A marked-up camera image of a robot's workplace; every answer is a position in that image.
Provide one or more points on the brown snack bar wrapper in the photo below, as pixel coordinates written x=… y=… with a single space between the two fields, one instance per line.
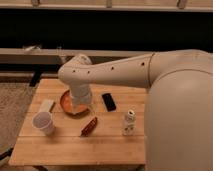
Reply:
x=89 y=127

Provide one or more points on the wooden table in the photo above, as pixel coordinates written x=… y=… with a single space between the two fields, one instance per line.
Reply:
x=104 y=145

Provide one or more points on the beige sponge block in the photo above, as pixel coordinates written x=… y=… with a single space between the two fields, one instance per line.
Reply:
x=46 y=105

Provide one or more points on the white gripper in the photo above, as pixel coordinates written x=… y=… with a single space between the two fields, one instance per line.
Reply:
x=81 y=97

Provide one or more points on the white plastic cup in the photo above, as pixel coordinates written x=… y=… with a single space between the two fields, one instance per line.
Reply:
x=43 y=121

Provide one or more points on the small white bottle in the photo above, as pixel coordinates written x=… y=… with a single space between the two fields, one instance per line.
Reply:
x=128 y=123

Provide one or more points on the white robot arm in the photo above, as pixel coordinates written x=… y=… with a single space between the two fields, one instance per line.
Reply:
x=178 y=117

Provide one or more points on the long grey bench rail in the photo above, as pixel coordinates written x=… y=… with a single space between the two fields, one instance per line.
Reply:
x=60 y=56

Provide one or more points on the orange ceramic bowl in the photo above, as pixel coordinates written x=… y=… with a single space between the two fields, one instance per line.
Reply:
x=69 y=108

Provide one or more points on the black smartphone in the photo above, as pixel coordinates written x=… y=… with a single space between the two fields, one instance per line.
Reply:
x=109 y=102

